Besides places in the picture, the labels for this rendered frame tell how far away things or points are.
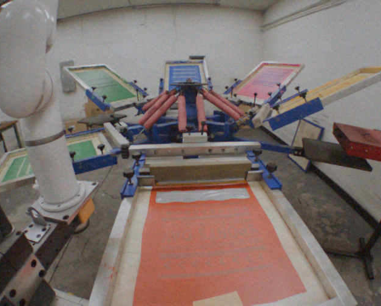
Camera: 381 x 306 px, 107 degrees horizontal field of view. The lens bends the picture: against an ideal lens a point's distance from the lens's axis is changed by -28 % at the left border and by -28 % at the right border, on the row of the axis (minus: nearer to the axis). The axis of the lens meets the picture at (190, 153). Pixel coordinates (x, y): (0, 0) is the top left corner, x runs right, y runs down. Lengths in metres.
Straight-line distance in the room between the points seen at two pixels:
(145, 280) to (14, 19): 0.58
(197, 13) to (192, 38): 0.62
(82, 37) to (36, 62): 5.11
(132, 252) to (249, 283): 0.32
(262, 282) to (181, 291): 0.20
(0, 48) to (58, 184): 0.29
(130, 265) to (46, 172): 0.31
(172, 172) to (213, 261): 0.38
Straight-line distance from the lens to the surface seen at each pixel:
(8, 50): 0.37
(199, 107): 1.29
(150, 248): 0.58
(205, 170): 0.77
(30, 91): 0.36
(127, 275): 0.54
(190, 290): 0.50
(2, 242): 0.43
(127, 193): 0.73
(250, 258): 0.57
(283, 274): 0.56
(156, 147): 0.98
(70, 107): 5.66
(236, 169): 0.79
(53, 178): 0.47
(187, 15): 5.00
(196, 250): 0.57
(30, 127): 0.45
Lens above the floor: 1.40
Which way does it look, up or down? 24 degrees down
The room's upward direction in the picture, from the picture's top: 1 degrees counter-clockwise
